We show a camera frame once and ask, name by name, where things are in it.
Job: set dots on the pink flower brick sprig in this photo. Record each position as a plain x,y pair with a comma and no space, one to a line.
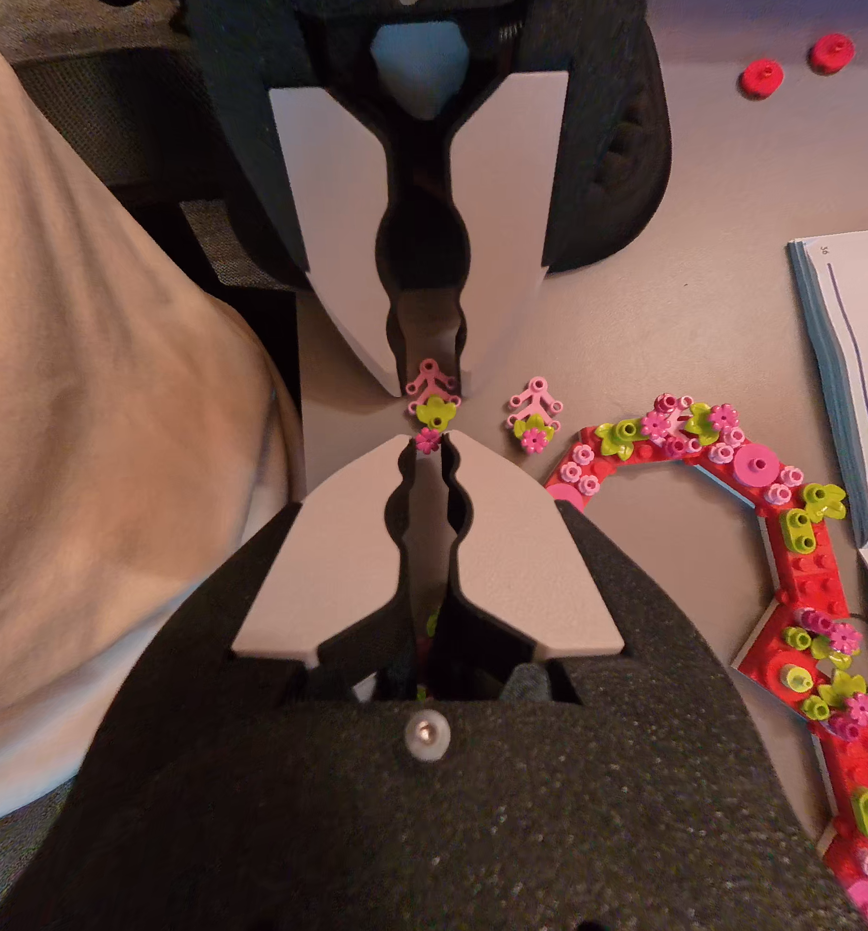
534,418
434,413

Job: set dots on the dark mesh chair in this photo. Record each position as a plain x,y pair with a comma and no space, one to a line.
114,123

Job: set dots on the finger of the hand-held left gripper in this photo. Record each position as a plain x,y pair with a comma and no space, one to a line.
510,218
332,218

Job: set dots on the white instruction booklet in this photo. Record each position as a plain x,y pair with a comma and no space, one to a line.
863,364

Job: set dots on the red round brick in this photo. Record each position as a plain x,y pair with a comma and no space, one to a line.
761,78
832,52

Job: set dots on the red heart brick frame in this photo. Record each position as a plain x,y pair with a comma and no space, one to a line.
805,574

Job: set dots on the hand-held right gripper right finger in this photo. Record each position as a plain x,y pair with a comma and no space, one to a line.
528,560

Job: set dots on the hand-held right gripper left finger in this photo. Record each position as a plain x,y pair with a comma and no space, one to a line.
332,560

